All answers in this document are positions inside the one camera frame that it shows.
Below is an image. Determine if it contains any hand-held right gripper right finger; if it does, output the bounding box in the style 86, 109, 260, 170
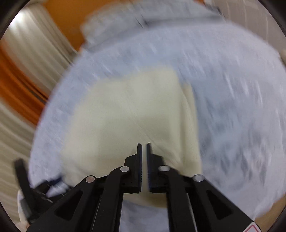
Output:
146, 143, 256, 232

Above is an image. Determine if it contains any white sheer curtain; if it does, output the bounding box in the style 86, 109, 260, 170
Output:
0, 101, 37, 201
3, 4, 75, 69

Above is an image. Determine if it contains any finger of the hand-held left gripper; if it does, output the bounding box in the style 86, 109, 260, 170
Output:
14, 158, 38, 223
33, 175, 73, 202

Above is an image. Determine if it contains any bed with butterfly sheet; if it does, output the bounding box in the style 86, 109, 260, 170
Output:
29, 22, 286, 232

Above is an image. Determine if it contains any grey duvet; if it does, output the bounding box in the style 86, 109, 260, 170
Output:
80, 0, 226, 52

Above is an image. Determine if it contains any orange curtain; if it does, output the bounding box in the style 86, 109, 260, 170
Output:
0, 48, 48, 125

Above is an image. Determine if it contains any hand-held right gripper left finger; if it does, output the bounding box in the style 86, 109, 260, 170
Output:
26, 143, 143, 232

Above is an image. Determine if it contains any cream knit cardigan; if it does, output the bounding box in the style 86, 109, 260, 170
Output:
60, 66, 203, 207

